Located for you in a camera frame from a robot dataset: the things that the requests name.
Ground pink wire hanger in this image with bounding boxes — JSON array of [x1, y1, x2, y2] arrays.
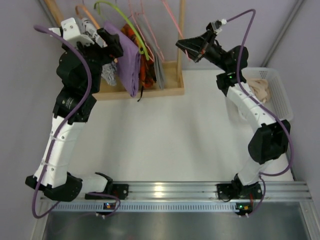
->
[[159, 0, 192, 62], [128, 0, 165, 63]]

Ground beige trousers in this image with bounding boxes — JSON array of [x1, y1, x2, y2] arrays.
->
[[247, 78, 271, 103]]

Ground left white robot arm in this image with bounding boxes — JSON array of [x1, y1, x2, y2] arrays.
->
[[25, 28, 124, 202]]

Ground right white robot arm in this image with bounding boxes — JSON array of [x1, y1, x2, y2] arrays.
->
[[175, 30, 291, 202]]

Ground green hanger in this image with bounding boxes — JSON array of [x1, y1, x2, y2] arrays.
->
[[93, 0, 151, 61]]

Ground orange hanger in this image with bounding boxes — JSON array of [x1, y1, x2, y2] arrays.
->
[[75, 4, 101, 29]]

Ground black white patterned garment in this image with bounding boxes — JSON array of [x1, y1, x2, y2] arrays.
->
[[81, 17, 117, 86]]

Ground purple garment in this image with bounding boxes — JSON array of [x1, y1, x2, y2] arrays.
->
[[104, 21, 141, 97]]

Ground grey garment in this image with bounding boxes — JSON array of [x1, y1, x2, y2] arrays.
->
[[139, 24, 166, 90]]

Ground wooden clothes rack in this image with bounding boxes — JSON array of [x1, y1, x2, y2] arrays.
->
[[39, 0, 186, 101]]

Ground white plastic basket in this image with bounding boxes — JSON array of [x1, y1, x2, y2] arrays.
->
[[242, 67, 294, 122]]

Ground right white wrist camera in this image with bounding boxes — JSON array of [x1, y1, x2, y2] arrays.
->
[[206, 18, 228, 35]]

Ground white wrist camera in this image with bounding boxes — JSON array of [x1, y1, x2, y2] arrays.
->
[[206, 18, 228, 35], [49, 17, 107, 49]]

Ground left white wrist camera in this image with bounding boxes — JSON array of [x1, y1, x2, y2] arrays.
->
[[49, 17, 107, 49]]

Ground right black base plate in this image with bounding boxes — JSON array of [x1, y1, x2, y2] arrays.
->
[[216, 183, 263, 201]]

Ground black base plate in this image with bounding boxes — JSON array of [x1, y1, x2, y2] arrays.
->
[[216, 183, 263, 201], [84, 183, 129, 200]]

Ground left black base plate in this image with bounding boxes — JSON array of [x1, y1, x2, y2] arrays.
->
[[84, 183, 129, 200]]

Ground aluminium mounting rail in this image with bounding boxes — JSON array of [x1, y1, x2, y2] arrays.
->
[[40, 180, 311, 201]]

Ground perforated cable duct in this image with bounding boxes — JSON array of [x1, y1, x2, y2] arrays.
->
[[49, 201, 255, 213]]

